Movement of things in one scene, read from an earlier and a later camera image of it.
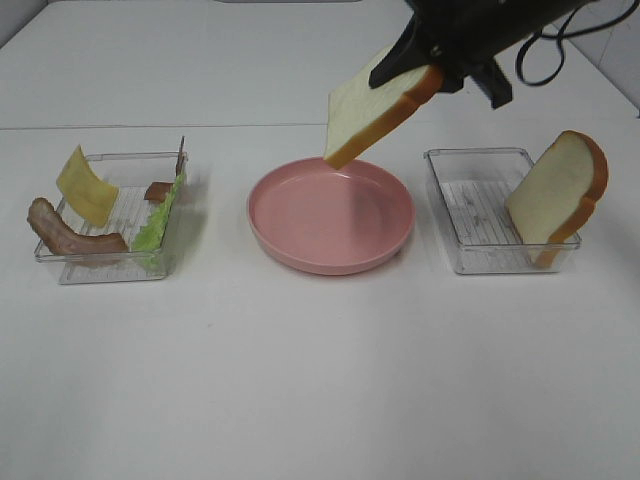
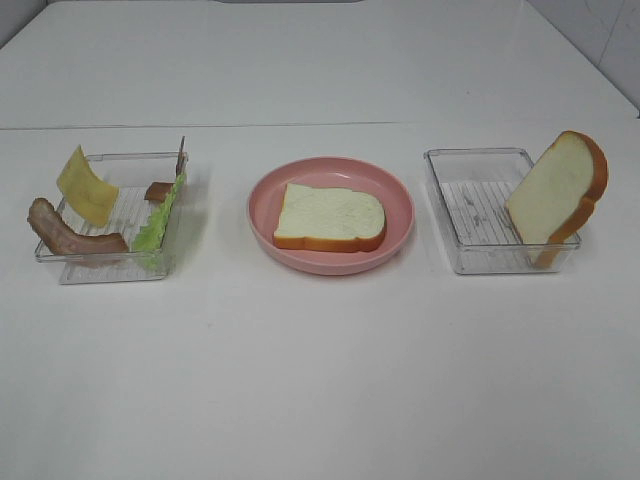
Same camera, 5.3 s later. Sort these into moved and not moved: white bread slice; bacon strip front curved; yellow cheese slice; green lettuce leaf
Moved: white bread slice
Not moved: yellow cheese slice; green lettuce leaf; bacon strip front curved
